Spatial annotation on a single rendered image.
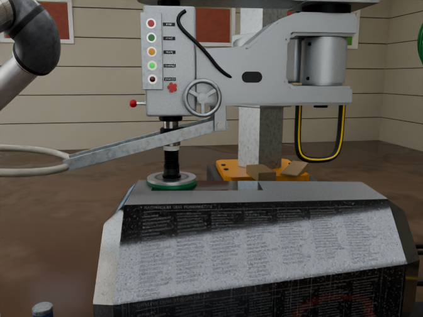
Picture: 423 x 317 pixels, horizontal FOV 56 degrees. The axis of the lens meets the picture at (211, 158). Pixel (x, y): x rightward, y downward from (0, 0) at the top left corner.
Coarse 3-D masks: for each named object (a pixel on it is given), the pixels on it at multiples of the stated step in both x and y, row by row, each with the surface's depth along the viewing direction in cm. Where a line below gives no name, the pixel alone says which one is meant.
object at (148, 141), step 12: (204, 120) 177; (156, 132) 176; (168, 132) 165; (180, 132) 166; (192, 132) 167; (204, 132) 167; (108, 144) 175; (120, 144) 175; (132, 144) 165; (144, 144) 165; (156, 144) 166; (168, 144) 166; (72, 156) 173; (84, 156) 163; (96, 156) 164; (108, 156) 164; (120, 156) 165; (72, 168) 164
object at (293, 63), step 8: (240, 40) 222; (296, 40) 178; (288, 48) 184; (296, 48) 178; (288, 56) 184; (296, 56) 179; (288, 64) 185; (296, 64) 180; (288, 72) 185; (296, 72) 180; (288, 80) 186; (296, 80) 181
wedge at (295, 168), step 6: (294, 162) 239; (300, 162) 238; (306, 162) 237; (288, 168) 232; (294, 168) 231; (300, 168) 230; (306, 168) 234; (282, 174) 225; (288, 174) 224; (294, 174) 223; (300, 174) 226
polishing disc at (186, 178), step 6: (150, 174) 179; (156, 174) 179; (162, 174) 179; (186, 174) 179; (192, 174) 180; (150, 180) 169; (156, 180) 169; (162, 180) 169; (168, 180) 169; (174, 180) 169; (180, 180) 170; (186, 180) 170; (192, 180) 170
